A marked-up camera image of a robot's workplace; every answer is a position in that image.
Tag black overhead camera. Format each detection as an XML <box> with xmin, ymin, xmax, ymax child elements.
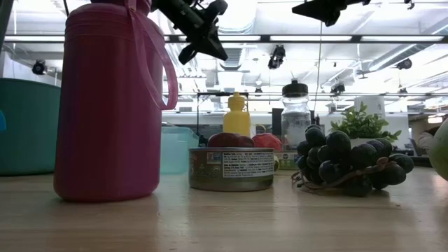
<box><xmin>267</xmin><ymin>44</ymin><xmax>286</xmax><ymax>70</ymax></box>

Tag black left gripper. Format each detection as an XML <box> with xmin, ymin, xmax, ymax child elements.
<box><xmin>152</xmin><ymin>0</ymin><xmax>229</xmax><ymax>66</ymax></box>

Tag black metal stand frame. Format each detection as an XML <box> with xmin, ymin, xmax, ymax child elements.
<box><xmin>196</xmin><ymin>91</ymin><xmax>250</xmax><ymax>138</ymax></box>

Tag teal plastic bin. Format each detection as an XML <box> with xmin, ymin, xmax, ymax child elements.
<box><xmin>0</xmin><ymin>77</ymin><xmax>62</xmax><ymax>176</ymax></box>

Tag small green potted plant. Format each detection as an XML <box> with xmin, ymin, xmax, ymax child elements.
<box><xmin>330</xmin><ymin>101</ymin><xmax>403</xmax><ymax>148</ymax></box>

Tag silver can with green label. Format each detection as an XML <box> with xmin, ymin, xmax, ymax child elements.
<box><xmin>273</xmin><ymin>150</ymin><xmax>299</xmax><ymax>172</ymax></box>

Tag clear bottle with black cap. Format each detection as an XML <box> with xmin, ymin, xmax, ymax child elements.
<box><xmin>280</xmin><ymin>79</ymin><xmax>312</xmax><ymax>152</ymax></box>

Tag labelled tuna can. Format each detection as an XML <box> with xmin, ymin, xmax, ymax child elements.
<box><xmin>188</xmin><ymin>146</ymin><xmax>276</xmax><ymax>193</ymax></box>

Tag red round fruit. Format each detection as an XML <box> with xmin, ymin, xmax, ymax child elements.
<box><xmin>251</xmin><ymin>132</ymin><xmax>284</xmax><ymax>152</ymax></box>

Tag pink plastic water bottle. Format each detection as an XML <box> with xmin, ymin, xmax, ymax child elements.
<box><xmin>53</xmin><ymin>0</ymin><xmax>179</xmax><ymax>203</ymax></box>

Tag green pear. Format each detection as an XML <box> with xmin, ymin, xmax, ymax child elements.
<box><xmin>428</xmin><ymin>118</ymin><xmax>448</xmax><ymax>181</ymax></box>

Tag dark purple grape bunch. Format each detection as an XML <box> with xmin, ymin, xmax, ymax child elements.
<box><xmin>290</xmin><ymin>124</ymin><xmax>415</xmax><ymax>198</ymax></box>

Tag translucent teal plastic tray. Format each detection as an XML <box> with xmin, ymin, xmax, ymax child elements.
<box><xmin>160</xmin><ymin>125</ymin><xmax>200</xmax><ymax>176</ymax></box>

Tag black overhead frame bar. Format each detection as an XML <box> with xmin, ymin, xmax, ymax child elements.
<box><xmin>0</xmin><ymin>34</ymin><xmax>448</xmax><ymax>44</ymax></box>

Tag person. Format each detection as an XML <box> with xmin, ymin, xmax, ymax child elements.
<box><xmin>415</xmin><ymin>125</ymin><xmax>440</xmax><ymax>157</ymax></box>

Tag yellow plastic water bottle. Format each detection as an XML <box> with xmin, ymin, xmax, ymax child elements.
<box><xmin>222</xmin><ymin>91</ymin><xmax>252</xmax><ymax>138</ymax></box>

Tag black computer monitor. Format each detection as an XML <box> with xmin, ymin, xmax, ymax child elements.
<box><xmin>272</xmin><ymin>107</ymin><xmax>284</xmax><ymax>138</ymax></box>

